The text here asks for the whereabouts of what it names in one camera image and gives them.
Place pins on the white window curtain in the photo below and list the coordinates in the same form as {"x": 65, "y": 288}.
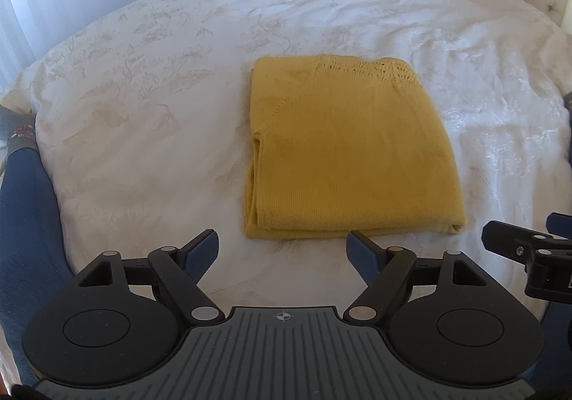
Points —
{"x": 31, "y": 2}

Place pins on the person's blue jeans leg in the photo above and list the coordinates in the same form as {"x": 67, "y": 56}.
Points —
{"x": 27, "y": 225}
{"x": 552, "y": 359}

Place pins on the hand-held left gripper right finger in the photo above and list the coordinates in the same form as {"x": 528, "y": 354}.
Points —
{"x": 362, "y": 250}

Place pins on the white embroidered bedspread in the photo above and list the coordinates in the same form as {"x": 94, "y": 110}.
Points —
{"x": 156, "y": 91}

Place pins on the grey patterned sock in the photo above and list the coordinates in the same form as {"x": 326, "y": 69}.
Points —
{"x": 18, "y": 127}

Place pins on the yellow knit sweater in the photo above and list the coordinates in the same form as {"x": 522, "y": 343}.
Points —
{"x": 348, "y": 149}

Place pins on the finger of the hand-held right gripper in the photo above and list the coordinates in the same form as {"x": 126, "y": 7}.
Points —
{"x": 561, "y": 222}
{"x": 505, "y": 235}

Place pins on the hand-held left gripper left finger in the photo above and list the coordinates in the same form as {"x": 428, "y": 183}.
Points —
{"x": 203, "y": 248}

